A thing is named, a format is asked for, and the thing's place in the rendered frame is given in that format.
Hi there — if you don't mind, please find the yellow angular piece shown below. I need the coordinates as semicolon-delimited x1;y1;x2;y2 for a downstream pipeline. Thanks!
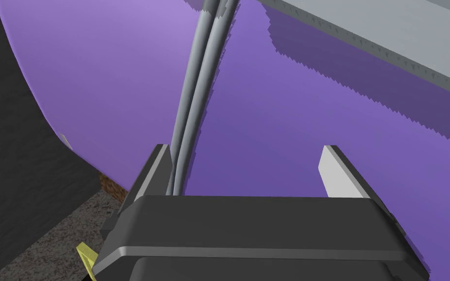
75;241;100;281

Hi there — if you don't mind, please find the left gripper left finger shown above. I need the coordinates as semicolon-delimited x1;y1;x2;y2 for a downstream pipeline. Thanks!
117;143;173;215

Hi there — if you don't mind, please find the grey curved bar handle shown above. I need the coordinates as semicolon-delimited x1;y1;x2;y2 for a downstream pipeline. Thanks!
165;0;242;197

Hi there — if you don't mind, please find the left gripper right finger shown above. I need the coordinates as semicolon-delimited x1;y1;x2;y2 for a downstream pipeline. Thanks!
318;144;380;201

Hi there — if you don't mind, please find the purple cupboard door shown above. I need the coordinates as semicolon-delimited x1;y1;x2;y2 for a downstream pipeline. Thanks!
0;0;450;281

